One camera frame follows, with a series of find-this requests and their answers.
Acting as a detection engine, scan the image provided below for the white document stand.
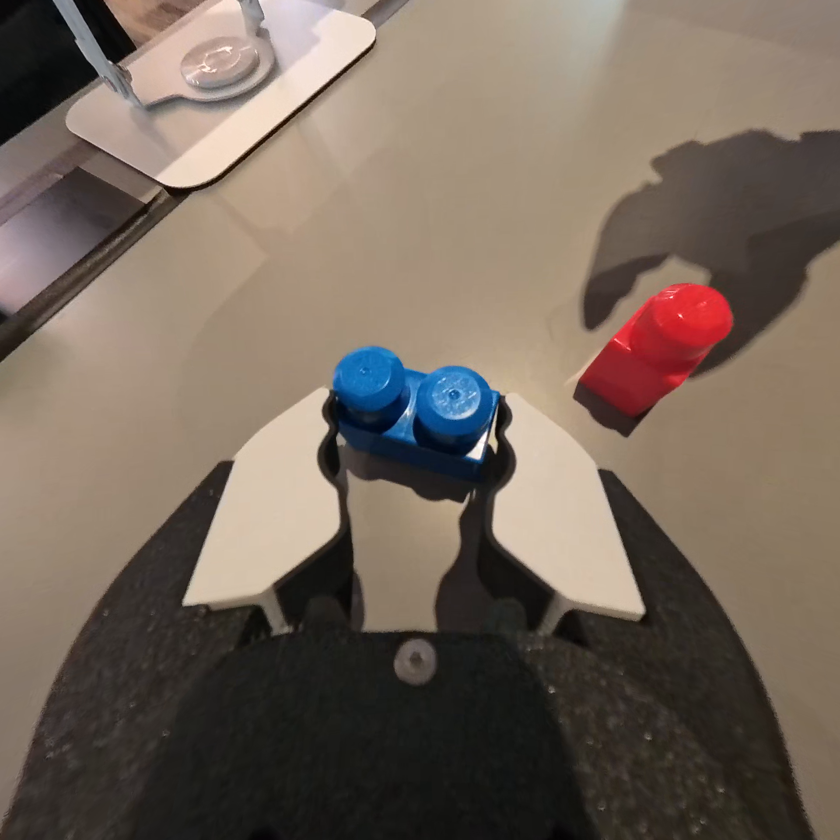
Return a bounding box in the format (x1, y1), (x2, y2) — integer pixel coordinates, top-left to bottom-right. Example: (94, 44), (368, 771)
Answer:
(52, 0), (378, 191)

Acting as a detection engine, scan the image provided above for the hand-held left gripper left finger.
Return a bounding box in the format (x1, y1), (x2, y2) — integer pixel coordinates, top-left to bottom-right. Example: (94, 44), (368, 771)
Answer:
(182, 387), (355, 634)

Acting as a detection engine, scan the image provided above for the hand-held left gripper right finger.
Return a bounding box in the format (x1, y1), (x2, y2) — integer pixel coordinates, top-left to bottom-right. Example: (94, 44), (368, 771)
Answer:
(482, 392), (647, 636)

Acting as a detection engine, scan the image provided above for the blue two-stud mega block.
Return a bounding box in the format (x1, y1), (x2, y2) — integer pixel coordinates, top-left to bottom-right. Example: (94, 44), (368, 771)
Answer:
(331, 344), (503, 487)

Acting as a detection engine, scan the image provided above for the red mega block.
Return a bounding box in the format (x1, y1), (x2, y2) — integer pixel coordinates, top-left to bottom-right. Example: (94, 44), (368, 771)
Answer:
(576, 282), (735, 419)

